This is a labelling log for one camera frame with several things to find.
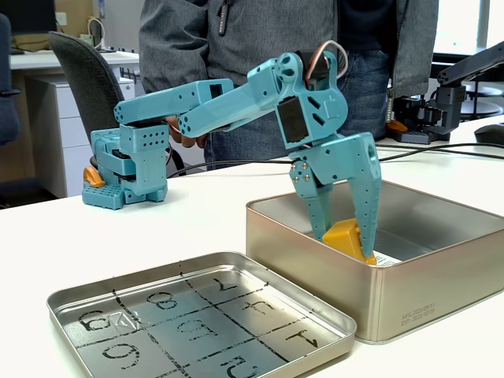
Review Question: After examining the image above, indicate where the yellow block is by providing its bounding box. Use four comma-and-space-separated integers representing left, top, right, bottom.
321, 219, 378, 265

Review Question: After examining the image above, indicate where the person's hand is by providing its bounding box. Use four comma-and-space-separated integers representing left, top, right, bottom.
165, 116, 209, 150

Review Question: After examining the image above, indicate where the white printed paper sheet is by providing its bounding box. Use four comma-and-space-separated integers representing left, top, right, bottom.
372, 251, 402, 267

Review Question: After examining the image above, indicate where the gold square tin box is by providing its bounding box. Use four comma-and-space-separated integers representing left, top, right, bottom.
246, 180, 504, 346

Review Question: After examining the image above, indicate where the silver tin lid with numbers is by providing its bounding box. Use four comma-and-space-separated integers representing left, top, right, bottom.
46, 251, 358, 378

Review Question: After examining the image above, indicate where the black computer mouse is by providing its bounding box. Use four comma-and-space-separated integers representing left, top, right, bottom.
473, 124, 504, 146

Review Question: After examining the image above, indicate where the person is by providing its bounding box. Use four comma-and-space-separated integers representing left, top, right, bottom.
138, 0, 440, 172

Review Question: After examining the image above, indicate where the orange base clamp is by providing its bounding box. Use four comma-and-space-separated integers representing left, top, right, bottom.
83, 165, 106, 189

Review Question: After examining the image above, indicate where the small clear plastic piece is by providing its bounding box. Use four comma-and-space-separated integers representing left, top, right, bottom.
106, 313, 139, 330

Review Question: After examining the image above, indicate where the white drawer cabinet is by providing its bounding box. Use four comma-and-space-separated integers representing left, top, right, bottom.
25, 74, 137, 198

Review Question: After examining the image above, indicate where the grey office chair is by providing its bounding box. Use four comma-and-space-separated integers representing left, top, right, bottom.
47, 31, 137, 166

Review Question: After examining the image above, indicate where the cardboard box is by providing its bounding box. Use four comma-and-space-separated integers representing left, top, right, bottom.
54, 0, 95, 36

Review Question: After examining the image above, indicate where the white desk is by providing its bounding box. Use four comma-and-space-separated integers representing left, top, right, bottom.
9, 49, 141, 72

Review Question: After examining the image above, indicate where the dark blue office chair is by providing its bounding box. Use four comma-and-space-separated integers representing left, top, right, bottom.
0, 13, 23, 146

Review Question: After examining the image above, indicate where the black monitor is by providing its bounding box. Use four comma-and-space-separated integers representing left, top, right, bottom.
0, 0, 58, 35

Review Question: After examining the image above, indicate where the black cable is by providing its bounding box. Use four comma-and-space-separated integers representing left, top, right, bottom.
167, 150, 504, 178
376, 142, 504, 150

